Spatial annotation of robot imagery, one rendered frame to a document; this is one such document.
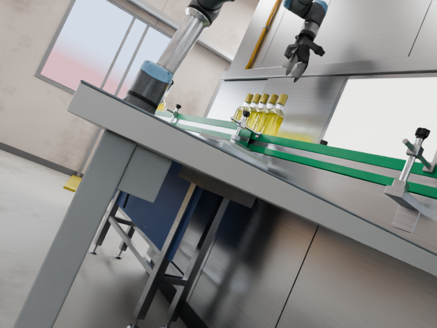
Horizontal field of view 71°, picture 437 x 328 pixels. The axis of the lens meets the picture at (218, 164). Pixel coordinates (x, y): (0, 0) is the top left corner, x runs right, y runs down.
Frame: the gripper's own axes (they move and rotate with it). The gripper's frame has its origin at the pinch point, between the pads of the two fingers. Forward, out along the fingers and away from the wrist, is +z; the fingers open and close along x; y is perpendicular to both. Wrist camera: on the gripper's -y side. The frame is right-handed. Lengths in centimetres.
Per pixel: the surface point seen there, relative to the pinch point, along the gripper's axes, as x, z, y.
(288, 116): -12.4, 13.2, 5.1
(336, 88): -12.0, -1.0, -14.4
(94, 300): 24, 125, 34
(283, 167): 5.9, 40.2, -21.0
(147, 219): 12, 86, 42
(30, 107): 52, 65, 349
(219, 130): 12.7, 33.6, 15.2
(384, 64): -12.5, -11.5, -30.2
